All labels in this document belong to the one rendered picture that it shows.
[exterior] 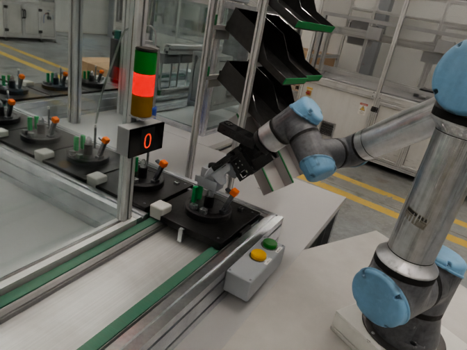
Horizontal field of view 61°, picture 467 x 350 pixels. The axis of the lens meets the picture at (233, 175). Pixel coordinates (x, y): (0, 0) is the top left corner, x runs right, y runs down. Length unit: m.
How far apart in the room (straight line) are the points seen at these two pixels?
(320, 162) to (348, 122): 4.34
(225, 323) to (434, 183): 0.55
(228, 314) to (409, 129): 0.59
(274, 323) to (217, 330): 0.15
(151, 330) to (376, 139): 0.62
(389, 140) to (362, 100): 4.23
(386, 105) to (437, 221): 4.34
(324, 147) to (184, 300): 0.46
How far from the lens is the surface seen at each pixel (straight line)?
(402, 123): 0.92
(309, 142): 0.92
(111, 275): 0.99
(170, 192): 1.26
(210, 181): 1.11
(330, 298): 1.15
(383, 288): 0.80
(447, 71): 0.70
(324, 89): 5.32
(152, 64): 0.94
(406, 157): 5.10
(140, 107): 0.95
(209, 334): 0.95
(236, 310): 1.03
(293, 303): 1.09
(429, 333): 1.01
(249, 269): 0.99
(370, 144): 0.96
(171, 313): 0.84
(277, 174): 1.40
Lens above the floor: 1.53
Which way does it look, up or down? 23 degrees down
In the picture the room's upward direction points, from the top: 11 degrees clockwise
